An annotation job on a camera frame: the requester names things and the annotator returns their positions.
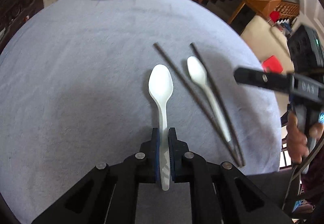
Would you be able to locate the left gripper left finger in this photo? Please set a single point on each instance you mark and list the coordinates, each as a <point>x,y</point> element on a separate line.
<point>107,194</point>

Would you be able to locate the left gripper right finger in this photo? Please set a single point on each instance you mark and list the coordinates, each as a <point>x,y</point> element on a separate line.
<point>220,193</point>

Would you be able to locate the dark brown chopstick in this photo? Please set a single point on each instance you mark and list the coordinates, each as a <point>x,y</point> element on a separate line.
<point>196,98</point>
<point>234,144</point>

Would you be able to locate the large white plastic spoon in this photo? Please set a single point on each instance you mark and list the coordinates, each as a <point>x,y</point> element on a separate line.
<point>160,87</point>

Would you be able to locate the person right hand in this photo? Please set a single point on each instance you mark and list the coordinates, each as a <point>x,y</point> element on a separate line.
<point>297,141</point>

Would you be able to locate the cream leather sofa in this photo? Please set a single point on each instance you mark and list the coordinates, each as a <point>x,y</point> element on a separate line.
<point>266,41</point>

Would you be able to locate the small white plastic spoon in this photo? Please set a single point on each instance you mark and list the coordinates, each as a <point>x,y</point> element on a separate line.
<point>199,76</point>

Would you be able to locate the grey round tablecloth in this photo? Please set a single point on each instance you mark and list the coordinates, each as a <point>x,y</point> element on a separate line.
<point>74,91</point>

